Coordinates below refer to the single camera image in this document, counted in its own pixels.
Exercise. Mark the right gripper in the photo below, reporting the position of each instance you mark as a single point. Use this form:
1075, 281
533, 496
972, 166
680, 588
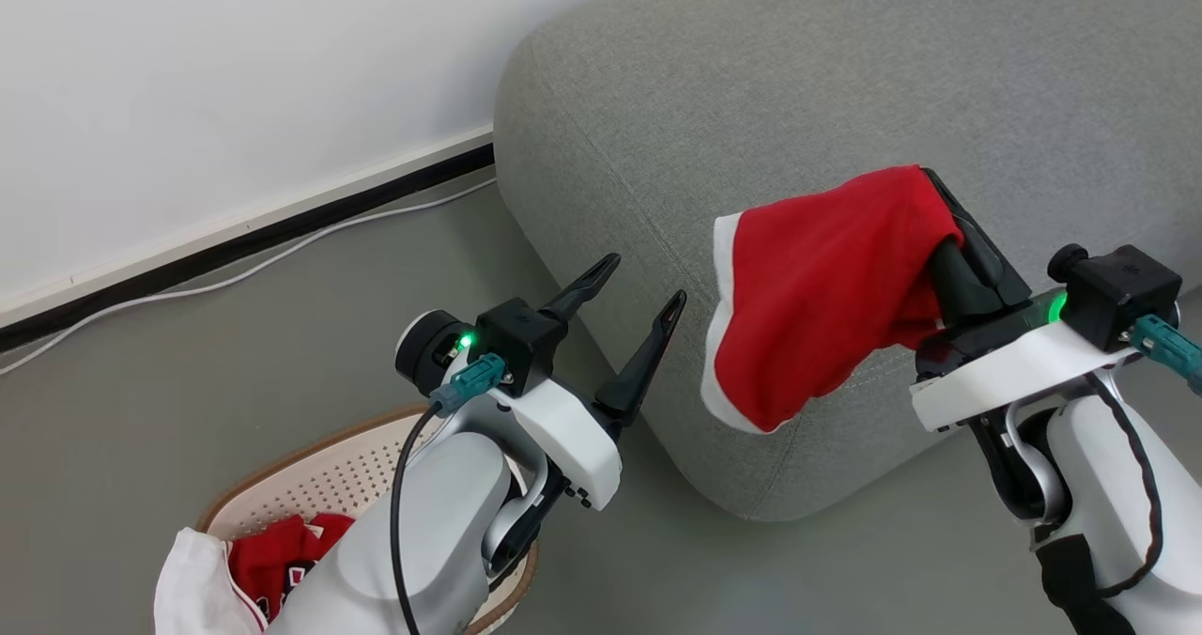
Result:
1005, 372

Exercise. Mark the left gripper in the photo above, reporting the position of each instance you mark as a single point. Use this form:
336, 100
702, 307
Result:
563, 438

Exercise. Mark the red garment with white trim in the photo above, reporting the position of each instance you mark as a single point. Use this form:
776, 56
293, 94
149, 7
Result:
817, 306

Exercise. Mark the red and white jersey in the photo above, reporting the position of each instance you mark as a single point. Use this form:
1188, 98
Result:
272, 560

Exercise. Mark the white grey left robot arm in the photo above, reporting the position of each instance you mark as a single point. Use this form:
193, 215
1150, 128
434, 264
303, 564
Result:
423, 522

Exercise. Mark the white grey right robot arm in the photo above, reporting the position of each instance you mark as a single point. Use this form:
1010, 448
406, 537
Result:
1099, 485

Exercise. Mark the grey fabric sofa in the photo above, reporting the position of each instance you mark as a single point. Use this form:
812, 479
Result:
751, 100

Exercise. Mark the cream laundry basket brown rim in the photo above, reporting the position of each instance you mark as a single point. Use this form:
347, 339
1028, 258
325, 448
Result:
347, 475

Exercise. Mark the black and white skirting board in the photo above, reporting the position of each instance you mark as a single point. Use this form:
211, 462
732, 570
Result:
235, 240

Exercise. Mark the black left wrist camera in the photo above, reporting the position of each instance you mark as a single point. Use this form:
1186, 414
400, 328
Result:
516, 339

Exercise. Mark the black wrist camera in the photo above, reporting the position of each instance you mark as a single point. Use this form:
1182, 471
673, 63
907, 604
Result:
516, 339
1122, 292

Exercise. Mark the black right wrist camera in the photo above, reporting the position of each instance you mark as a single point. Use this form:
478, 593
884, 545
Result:
1122, 292

